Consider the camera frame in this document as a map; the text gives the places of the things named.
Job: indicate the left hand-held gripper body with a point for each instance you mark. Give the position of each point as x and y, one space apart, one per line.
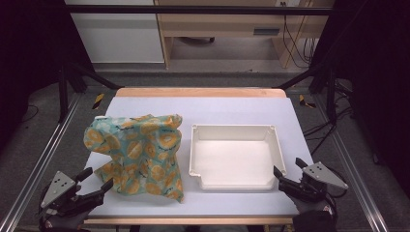
58 188

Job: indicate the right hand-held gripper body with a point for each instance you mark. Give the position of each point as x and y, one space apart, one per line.
319 180

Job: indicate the white plastic tray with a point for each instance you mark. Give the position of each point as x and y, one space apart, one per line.
235 158

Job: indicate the teal orange-print fabric bag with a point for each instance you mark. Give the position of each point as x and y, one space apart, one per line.
141 151

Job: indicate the person's left hand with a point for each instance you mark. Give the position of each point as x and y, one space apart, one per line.
63 222

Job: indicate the person's right hand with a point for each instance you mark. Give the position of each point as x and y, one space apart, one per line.
311 214

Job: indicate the yellow black tape piece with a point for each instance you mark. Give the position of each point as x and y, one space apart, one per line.
304 101
98 100

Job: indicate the black curtain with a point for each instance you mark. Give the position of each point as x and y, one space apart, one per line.
377 64
29 48

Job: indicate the white cabinet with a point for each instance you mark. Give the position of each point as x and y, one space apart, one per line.
119 35

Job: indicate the light wooden desk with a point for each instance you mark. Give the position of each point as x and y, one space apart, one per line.
225 24

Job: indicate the aluminium rail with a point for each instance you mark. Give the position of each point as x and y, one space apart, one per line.
38 164
351 164

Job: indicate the black frame strut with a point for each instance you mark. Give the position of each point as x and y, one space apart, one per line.
77 77
322 80

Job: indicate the black horizontal frame bar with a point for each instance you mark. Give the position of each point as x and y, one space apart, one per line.
199 10

